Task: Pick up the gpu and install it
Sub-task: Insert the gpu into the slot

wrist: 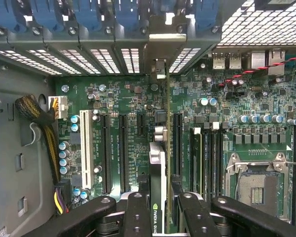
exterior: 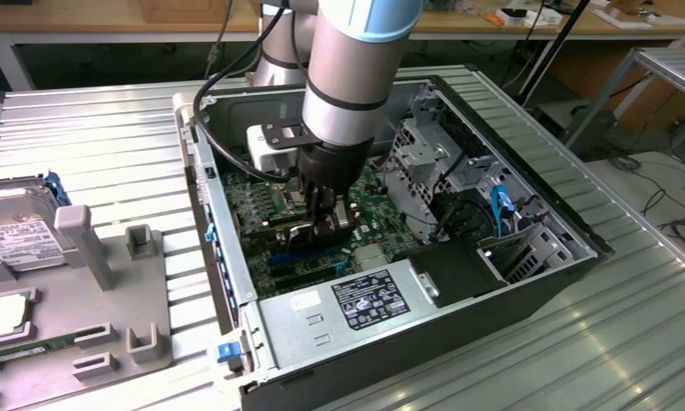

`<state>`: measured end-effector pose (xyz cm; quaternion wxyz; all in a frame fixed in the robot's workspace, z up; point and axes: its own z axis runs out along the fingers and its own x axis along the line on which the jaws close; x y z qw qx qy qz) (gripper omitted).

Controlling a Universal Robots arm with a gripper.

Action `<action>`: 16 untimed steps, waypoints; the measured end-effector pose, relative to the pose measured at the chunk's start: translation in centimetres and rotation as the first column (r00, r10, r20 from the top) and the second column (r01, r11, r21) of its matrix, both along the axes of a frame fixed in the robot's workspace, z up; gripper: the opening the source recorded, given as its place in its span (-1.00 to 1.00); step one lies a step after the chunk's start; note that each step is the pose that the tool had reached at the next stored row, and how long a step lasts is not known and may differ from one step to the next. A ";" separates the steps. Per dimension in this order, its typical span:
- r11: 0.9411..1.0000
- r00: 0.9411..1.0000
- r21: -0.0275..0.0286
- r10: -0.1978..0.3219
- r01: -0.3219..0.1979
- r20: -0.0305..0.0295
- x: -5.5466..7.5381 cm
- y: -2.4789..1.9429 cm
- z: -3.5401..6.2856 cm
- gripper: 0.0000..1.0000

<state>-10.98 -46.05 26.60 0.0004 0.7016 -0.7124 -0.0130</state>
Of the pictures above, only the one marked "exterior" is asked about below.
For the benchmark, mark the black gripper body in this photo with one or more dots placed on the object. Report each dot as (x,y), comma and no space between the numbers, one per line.
(333,167)

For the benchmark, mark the green graphics card black fan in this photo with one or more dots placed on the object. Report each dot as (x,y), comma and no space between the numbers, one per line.
(313,240)

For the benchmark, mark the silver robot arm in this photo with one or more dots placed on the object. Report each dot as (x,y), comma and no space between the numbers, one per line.
(348,64)

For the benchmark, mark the CPU socket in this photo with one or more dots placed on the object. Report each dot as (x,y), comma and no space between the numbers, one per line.
(289,199)

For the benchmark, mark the green motherboard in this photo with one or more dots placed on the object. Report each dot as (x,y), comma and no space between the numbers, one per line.
(376,214)

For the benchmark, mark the blue expansion slot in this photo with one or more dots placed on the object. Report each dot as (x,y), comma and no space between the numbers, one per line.
(285,258)

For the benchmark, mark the silver chipset heatsink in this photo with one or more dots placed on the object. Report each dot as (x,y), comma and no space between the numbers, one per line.
(368,257)

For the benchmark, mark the silver drive cage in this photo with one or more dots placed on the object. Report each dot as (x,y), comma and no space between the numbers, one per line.
(423,162)

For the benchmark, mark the small blue case clip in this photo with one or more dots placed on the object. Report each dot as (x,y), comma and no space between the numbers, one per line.
(208,236)

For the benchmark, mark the black plastic shroud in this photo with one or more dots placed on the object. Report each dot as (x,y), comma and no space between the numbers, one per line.
(451,274)

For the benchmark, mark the silver power supply with label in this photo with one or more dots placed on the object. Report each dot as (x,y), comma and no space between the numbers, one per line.
(296,334)

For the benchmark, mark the black open PC case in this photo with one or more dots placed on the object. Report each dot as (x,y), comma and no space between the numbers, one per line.
(548,201)

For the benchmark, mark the blue case latch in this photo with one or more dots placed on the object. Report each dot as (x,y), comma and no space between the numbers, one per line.
(225,353)

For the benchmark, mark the silver disk bay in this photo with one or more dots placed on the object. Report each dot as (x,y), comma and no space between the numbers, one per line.
(543,252)

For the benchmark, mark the black floor stand base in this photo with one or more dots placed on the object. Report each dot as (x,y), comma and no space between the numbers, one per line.
(583,124)

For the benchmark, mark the blue disk caddy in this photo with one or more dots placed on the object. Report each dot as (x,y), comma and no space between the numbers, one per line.
(60,188)

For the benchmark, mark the black slanted pole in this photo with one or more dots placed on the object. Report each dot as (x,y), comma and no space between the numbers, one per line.
(553,47)

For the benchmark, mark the orange and white box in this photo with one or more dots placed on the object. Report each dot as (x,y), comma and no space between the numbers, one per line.
(539,18)

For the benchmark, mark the grey parts rack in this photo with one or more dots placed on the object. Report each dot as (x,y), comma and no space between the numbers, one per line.
(68,308)

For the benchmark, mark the wooden workbench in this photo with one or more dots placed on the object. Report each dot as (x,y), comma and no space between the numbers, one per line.
(91,21)

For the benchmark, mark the silver hard disk white label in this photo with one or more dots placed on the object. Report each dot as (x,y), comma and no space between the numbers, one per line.
(11,222)

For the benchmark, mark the white flat package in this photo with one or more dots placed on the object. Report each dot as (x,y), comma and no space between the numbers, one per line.
(623,17)

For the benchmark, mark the silver CPU chip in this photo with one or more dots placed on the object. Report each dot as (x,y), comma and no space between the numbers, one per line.
(0,314)

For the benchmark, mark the green RAM stick on rack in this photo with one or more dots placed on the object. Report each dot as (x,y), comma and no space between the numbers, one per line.
(17,351)

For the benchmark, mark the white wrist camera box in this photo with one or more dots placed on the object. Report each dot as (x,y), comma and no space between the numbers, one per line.
(268,156)

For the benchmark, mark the metal frame slatted table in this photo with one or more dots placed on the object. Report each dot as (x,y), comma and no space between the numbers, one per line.
(673,68)

